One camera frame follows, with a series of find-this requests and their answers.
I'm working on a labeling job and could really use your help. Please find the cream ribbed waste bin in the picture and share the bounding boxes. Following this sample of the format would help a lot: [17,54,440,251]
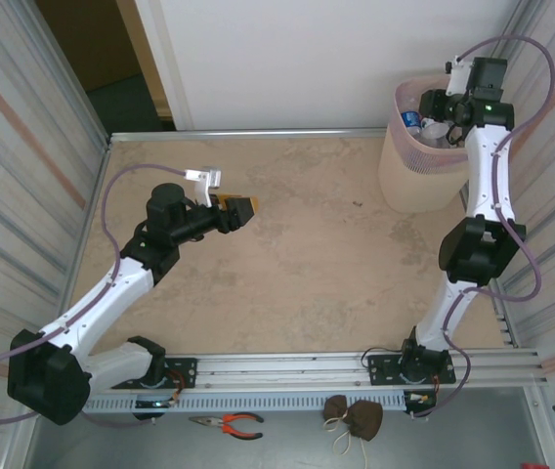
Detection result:
[377,75,477,214]

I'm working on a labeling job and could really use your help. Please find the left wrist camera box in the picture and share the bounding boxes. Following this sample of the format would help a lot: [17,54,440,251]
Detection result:
[184,167,224,206]

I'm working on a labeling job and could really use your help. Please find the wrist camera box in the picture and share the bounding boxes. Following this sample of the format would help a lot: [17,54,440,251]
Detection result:
[445,55,474,98]
[184,167,224,206]

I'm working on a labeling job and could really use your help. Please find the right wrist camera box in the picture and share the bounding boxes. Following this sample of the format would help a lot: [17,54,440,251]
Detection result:
[445,55,474,98]

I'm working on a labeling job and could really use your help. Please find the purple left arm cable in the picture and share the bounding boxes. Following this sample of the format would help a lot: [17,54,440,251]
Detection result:
[0,164,189,427]

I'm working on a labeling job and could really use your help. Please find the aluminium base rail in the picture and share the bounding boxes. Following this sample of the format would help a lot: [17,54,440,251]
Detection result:
[81,347,550,391]

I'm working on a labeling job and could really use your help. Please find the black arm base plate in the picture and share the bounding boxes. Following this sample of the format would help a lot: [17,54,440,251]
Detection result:
[110,358,198,391]
[367,349,456,387]

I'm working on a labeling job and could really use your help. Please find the grey slotted cable duct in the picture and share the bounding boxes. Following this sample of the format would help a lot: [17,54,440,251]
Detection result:
[84,390,406,414]

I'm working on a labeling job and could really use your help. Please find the orange handled pliers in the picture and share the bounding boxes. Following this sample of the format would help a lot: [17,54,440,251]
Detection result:
[188,412,265,441]

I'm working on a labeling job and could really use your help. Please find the brown drawstring pouch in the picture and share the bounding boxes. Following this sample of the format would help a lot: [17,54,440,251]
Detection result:
[322,394,385,469]

